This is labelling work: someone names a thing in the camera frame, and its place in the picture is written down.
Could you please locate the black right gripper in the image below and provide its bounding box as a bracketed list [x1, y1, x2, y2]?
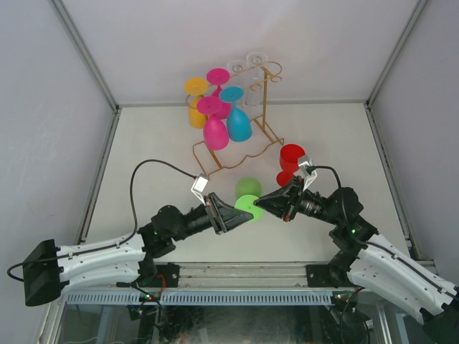
[253, 176, 340, 226]

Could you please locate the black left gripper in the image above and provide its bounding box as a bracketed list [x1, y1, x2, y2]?
[171, 192, 252, 242]

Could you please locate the green wine glass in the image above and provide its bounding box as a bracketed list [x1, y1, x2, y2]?
[235, 177, 264, 222]

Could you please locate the red wine glass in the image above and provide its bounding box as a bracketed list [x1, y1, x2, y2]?
[276, 143, 306, 186]

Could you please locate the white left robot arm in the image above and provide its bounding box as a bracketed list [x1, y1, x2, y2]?
[22, 193, 253, 307]

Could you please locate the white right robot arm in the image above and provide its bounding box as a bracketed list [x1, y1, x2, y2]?
[255, 176, 458, 343]

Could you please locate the front pink wine glass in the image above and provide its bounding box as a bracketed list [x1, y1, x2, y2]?
[197, 96, 229, 151]

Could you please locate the pink wine glass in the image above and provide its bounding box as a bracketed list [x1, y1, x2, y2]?
[197, 96, 229, 151]
[207, 68, 232, 120]

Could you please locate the blue wine glass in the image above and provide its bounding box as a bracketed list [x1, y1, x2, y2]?
[219, 86, 252, 143]

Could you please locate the orange wine glass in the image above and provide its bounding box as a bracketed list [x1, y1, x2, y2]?
[184, 77, 209, 129]

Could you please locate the back pink wine glass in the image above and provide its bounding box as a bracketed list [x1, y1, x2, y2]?
[207, 68, 232, 120]

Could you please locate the clear wine glass left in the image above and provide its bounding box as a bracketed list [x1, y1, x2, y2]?
[227, 60, 249, 76]

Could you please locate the clear wine glass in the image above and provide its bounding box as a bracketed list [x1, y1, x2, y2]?
[227, 60, 249, 76]
[246, 52, 269, 67]

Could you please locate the clear wine glass right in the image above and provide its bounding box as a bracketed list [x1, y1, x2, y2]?
[246, 52, 269, 67]

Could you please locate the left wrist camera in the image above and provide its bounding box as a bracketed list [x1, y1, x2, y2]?
[191, 173, 209, 205]

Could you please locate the right camera black cable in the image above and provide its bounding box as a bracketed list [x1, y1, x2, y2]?
[311, 165, 351, 234]

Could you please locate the camera black cable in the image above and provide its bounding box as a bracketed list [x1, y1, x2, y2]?
[129, 159, 197, 236]
[311, 165, 351, 234]

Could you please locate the aluminium frame rail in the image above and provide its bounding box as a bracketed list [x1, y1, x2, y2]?
[64, 260, 444, 292]

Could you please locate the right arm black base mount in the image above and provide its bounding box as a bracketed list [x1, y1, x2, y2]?
[306, 264, 347, 287]

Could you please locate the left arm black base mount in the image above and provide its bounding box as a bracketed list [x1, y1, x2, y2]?
[139, 263, 180, 288]

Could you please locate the left camera black cable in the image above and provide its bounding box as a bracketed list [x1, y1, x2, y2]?
[129, 159, 197, 236]

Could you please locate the grey slotted cable duct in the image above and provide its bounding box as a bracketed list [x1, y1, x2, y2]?
[67, 290, 333, 306]

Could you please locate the gold wire glass rack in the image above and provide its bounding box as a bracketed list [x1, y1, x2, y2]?
[191, 59, 284, 176]

